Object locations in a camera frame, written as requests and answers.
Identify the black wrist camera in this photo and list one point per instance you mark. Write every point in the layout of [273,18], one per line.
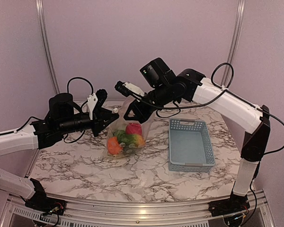
[157,73]
[62,108]

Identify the orange toy orange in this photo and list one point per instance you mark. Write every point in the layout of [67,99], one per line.
[113,146]

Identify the red toy apple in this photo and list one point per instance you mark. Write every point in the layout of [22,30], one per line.
[133,128]

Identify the green orange toy cucumber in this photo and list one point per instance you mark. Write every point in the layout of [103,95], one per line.
[138,140]

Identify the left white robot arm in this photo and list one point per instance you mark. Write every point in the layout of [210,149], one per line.
[43,134]

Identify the right aluminium frame post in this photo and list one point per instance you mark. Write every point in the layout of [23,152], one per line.
[235,40]

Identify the grey plastic basket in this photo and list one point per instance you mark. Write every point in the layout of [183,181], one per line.
[190,147]

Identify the green toy bell pepper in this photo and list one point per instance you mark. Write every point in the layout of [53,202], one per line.
[127,148]

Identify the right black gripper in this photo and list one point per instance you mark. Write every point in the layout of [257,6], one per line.
[142,115]

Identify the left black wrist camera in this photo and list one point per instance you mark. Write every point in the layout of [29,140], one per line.
[62,108]

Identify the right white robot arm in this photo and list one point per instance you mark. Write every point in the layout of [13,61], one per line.
[194,86]

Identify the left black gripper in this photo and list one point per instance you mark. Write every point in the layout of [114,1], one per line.
[100,117]

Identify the green toy cabbage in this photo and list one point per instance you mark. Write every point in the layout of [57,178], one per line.
[120,135]

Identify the aluminium frame post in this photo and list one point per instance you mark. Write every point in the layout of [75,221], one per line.
[235,40]
[46,46]

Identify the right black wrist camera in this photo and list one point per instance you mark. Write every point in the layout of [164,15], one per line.
[157,73]

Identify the front aluminium rail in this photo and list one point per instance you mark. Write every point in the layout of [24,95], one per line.
[92,213]

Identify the clear zip top bag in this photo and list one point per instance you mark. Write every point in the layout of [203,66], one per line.
[121,123]

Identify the left aluminium frame post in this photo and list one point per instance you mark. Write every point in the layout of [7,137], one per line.
[46,46]

